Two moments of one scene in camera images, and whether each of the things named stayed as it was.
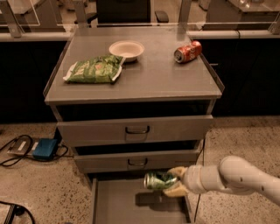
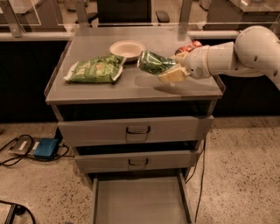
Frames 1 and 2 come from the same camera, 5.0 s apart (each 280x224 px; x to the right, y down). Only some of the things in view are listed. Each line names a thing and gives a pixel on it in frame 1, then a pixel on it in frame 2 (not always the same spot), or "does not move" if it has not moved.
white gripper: x=191 y=178 → x=196 y=63
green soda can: x=158 y=179 → x=152 y=63
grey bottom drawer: x=123 y=199 does not move
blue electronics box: x=45 y=148 does not move
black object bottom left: x=16 y=210 does not move
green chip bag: x=99 y=69 does not move
